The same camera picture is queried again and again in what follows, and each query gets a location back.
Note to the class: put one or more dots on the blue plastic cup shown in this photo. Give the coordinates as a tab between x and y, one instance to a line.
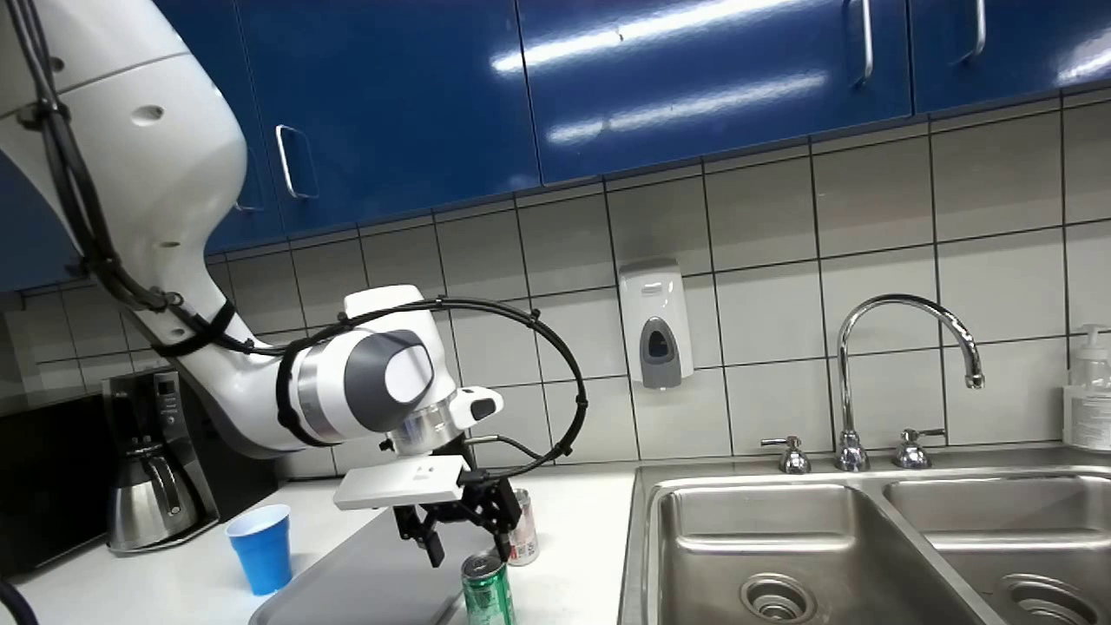
260	557

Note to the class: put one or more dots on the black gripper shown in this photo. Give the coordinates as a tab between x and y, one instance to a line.
479	494

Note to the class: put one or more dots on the black coffee maker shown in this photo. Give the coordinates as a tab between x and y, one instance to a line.
143	403

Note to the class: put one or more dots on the clear soap pump bottle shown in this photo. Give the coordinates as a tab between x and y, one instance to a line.
1087	402

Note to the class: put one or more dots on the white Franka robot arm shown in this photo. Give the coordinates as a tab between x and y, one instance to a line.
140	175

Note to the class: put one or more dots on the stainless steel double sink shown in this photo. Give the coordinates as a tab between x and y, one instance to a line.
810	544

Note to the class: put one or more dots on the white wall soap dispenser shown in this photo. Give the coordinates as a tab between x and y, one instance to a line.
657	324

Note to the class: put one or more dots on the blue upper cabinet door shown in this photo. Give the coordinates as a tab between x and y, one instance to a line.
405	90
21	239
1041	37
715	72

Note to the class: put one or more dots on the steel coffee carafe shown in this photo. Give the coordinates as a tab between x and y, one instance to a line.
155	501

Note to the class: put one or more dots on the chrome gooseneck faucet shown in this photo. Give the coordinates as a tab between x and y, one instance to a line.
850	383

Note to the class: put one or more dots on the grey plastic tray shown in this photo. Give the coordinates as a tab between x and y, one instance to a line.
357	584

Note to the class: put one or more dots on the green soda can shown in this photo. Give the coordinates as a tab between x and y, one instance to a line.
488	592

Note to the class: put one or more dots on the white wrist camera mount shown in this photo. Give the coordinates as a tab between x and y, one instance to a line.
400	485

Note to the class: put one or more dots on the black microwave oven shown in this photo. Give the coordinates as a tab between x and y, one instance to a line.
54	489

